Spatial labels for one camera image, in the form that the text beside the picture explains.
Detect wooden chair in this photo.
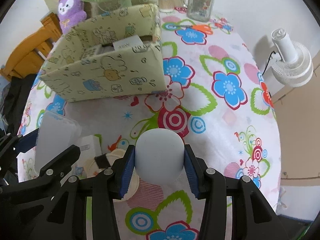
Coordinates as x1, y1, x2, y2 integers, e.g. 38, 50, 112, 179
1, 12, 62, 81

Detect cartoon print storage box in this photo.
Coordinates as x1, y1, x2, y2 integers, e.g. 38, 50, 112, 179
40, 4, 166, 102

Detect cotton swab container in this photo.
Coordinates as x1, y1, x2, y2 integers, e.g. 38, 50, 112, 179
158, 0, 175, 13

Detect floral tablecloth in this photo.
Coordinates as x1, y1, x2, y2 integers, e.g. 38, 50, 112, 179
17, 6, 282, 240

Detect orange handled scissors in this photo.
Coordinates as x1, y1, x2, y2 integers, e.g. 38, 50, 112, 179
179, 24, 213, 35

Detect white round speaker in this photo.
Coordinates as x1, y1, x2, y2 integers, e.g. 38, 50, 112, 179
135, 128, 184, 185

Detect translucent plastic case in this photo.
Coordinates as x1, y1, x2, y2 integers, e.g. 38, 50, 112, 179
34, 111, 82, 174

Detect white standing fan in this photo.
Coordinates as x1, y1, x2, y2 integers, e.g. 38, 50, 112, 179
271, 28, 313, 88

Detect white 45W charger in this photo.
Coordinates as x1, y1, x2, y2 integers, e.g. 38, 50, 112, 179
112, 35, 144, 51

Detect bear shaped wooden dish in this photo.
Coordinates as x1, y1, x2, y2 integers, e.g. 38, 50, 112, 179
84, 148, 139, 202

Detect glass mason jar mug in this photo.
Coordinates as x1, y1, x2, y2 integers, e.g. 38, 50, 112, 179
181, 0, 214, 22

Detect small white charger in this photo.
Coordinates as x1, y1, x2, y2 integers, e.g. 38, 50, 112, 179
76, 135, 102, 167

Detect purple plush toy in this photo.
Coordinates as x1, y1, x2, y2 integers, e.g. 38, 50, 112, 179
57, 0, 87, 34

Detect white remote control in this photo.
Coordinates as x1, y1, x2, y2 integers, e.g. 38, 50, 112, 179
81, 44, 102, 60

